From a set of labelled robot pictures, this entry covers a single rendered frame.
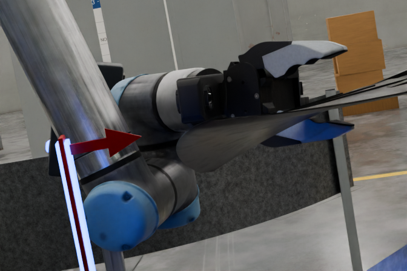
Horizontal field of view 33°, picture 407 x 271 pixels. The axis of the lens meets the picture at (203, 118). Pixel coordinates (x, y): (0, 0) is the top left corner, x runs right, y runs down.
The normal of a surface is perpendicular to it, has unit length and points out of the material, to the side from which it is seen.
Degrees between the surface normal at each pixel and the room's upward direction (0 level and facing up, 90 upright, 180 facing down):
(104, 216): 90
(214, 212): 90
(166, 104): 88
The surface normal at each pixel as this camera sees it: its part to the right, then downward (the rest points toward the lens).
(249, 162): 0.47, 0.02
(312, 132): -0.73, 0.10
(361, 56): -0.15, 0.14
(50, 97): -0.44, 0.25
